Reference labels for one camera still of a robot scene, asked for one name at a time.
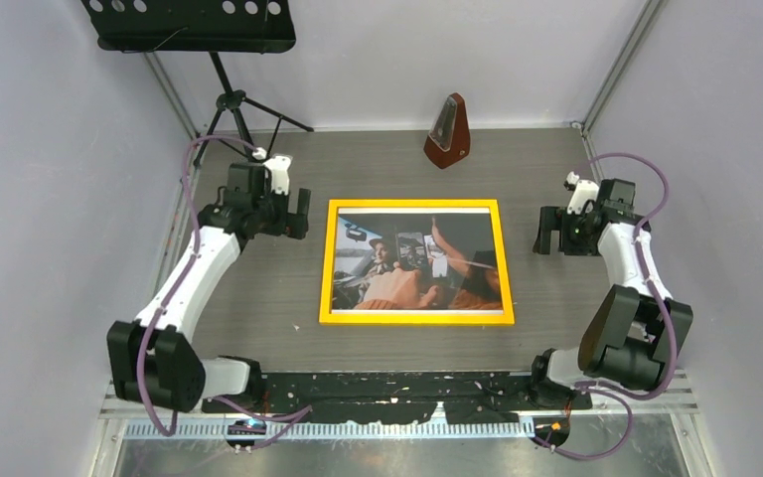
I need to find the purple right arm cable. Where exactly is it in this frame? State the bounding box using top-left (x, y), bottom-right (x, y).
top-left (533, 152), bottom-right (679, 462)

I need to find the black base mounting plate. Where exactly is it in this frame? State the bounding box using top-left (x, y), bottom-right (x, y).
top-left (202, 371), bottom-right (591, 424)

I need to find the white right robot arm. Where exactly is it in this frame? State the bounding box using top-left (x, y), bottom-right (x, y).
top-left (527, 173), bottom-right (693, 408)

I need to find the yellow wooden picture frame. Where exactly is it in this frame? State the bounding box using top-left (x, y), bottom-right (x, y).
top-left (318, 198), bottom-right (516, 327)

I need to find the brown metronome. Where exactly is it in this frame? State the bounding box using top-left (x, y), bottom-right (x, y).
top-left (423, 92), bottom-right (471, 169)

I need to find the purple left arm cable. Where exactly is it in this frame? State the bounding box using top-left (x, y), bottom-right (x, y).
top-left (136, 135), bottom-right (314, 452)

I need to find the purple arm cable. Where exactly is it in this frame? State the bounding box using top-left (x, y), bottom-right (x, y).
top-left (533, 152), bottom-right (679, 462)
top-left (136, 135), bottom-right (314, 452)

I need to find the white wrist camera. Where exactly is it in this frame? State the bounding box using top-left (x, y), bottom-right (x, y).
top-left (564, 171), bottom-right (599, 216)
top-left (252, 147), bottom-right (293, 197)

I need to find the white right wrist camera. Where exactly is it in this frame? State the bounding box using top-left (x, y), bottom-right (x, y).
top-left (564, 171), bottom-right (599, 216)

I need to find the black music stand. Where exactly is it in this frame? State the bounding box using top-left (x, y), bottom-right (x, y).
top-left (81, 0), bottom-right (314, 142)

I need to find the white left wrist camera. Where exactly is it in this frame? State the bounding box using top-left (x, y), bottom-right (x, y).
top-left (252, 147), bottom-right (293, 197)

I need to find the printed photo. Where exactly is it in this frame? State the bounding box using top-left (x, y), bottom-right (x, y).
top-left (330, 206), bottom-right (507, 313)

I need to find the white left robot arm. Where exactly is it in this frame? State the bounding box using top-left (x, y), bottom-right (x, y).
top-left (106, 155), bottom-right (311, 412)

